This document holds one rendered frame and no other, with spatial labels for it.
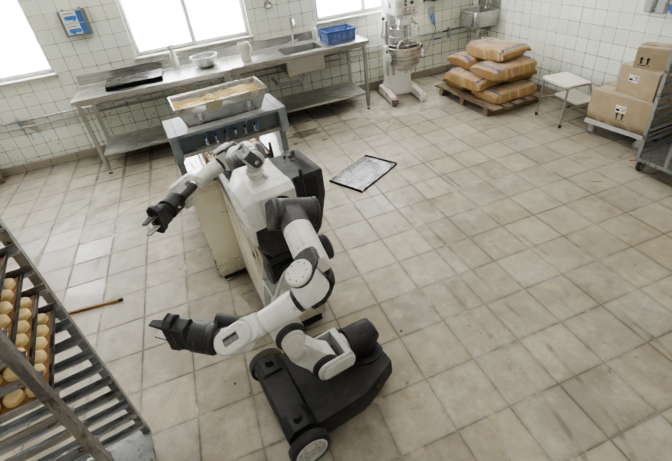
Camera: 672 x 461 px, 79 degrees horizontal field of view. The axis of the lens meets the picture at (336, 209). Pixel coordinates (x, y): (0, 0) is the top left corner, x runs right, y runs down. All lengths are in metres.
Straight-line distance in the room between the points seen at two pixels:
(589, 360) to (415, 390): 0.95
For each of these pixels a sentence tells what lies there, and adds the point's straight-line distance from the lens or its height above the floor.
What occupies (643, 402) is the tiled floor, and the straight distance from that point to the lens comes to 2.66.
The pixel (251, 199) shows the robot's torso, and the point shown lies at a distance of 1.37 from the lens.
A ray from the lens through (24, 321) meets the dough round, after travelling 1.66.
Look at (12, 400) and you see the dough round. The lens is 1.58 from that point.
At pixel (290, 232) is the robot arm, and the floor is 1.35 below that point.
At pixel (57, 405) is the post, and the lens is 1.51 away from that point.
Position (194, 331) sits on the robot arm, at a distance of 1.21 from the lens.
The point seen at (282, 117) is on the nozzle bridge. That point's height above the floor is 1.11.
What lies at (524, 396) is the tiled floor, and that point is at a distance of 2.48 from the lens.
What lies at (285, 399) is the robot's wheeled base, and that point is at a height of 0.19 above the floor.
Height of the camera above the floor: 2.06
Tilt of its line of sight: 34 degrees down
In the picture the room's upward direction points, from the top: 8 degrees counter-clockwise
